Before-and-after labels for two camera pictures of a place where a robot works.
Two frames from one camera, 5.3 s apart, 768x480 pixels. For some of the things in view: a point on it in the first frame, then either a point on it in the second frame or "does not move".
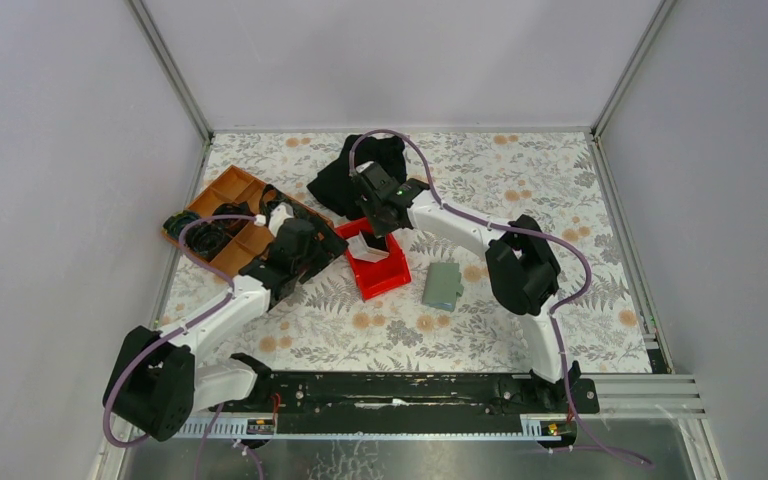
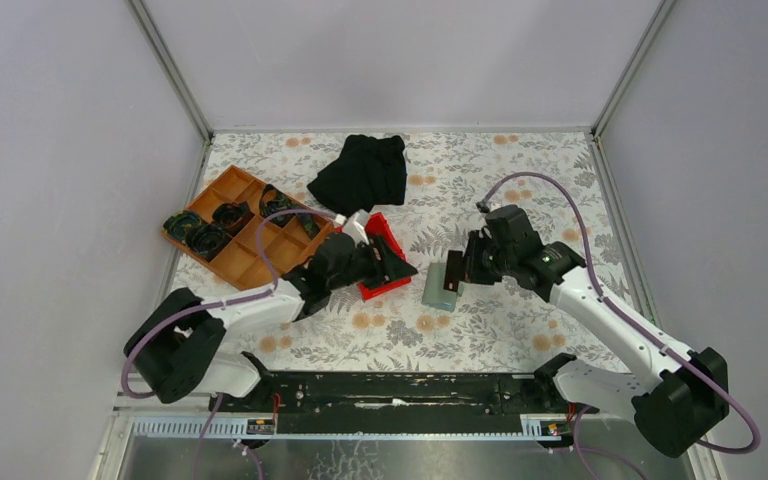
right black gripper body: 380,226 to 486,263
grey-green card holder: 442,284 does not move
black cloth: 335,185 does not move
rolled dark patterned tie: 174,223 does not move
